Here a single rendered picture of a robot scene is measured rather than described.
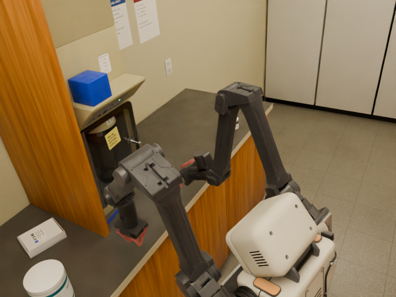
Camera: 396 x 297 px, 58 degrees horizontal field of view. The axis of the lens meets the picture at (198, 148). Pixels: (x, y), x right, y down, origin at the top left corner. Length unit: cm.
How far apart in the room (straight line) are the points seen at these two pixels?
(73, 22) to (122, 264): 91
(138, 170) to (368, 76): 361
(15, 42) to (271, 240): 97
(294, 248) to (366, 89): 337
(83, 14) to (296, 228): 101
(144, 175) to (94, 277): 80
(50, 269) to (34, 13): 81
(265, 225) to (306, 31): 337
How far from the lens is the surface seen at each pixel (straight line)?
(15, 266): 166
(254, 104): 111
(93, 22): 144
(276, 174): 118
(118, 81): 151
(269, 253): 93
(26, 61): 130
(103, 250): 155
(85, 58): 142
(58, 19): 134
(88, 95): 131
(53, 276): 134
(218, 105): 115
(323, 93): 433
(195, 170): 147
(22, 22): 124
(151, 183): 73
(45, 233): 167
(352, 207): 314
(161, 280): 177
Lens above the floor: 205
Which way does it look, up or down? 33 degrees down
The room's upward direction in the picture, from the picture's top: 5 degrees counter-clockwise
